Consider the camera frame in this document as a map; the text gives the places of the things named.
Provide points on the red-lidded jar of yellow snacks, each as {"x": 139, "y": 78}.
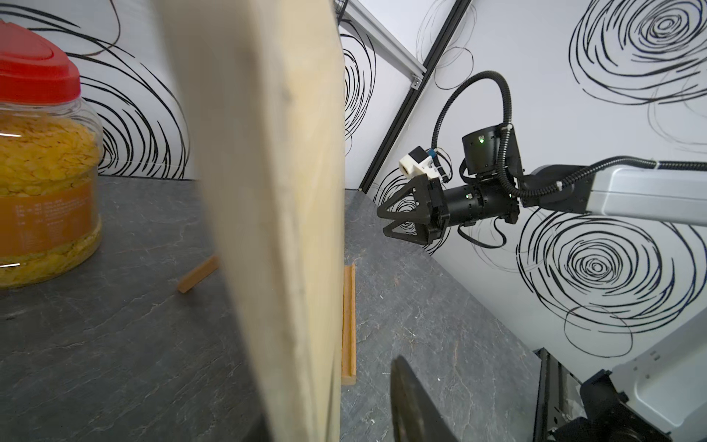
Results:
{"x": 51, "y": 148}

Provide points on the light plywood canvas board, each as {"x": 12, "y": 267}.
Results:
{"x": 262, "y": 88}

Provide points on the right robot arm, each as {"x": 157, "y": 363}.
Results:
{"x": 603, "y": 266}

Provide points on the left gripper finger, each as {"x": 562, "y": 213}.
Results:
{"x": 414, "y": 414}

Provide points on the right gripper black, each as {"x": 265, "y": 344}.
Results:
{"x": 462, "y": 206}

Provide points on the small wooden easel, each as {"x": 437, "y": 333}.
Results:
{"x": 349, "y": 363}

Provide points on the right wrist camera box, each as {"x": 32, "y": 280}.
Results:
{"x": 422, "y": 161}

